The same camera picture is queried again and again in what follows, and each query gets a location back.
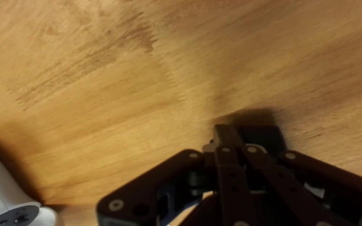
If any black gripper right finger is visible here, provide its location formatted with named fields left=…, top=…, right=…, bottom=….
left=212, top=124, right=362, bottom=226

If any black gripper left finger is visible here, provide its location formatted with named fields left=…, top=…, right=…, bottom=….
left=95, top=149, right=216, bottom=226

